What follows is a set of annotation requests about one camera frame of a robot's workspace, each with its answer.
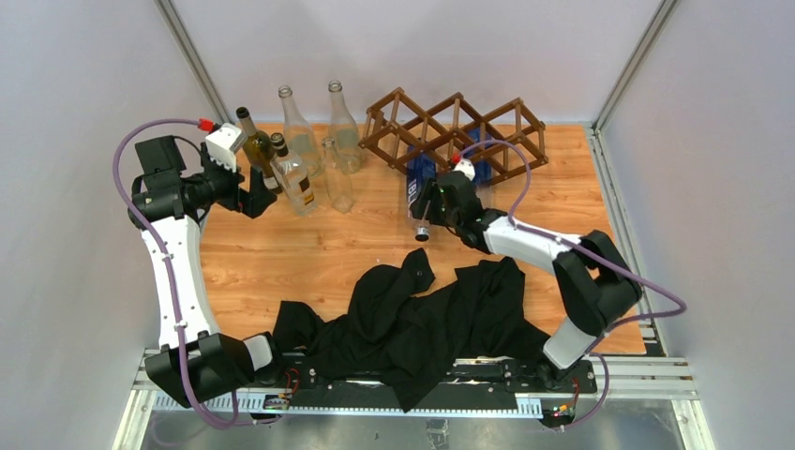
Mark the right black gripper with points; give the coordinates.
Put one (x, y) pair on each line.
(431, 193)

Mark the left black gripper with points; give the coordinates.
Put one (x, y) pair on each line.
(252, 202)

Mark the blue labelled clear bottle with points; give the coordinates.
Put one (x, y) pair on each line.
(419, 170)

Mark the small clear black-capped bottle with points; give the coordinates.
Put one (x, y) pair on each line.
(292, 175)

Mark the dark green wine bottle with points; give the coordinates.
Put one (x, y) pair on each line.
(258, 149)

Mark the clear bottle dark label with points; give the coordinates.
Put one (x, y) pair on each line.
(299, 134)

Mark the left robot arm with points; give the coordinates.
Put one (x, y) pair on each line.
(195, 361)

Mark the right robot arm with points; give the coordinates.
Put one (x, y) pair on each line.
(594, 281)

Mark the brown wooden wine rack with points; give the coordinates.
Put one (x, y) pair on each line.
(398, 130)

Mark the black cloth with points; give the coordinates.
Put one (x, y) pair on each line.
(397, 324)

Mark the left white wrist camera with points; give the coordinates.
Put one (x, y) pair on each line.
(223, 142)

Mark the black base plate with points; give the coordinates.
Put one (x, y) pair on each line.
(397, 388)

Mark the aluminium frame rail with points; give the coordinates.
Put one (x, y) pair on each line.
(616, 377)

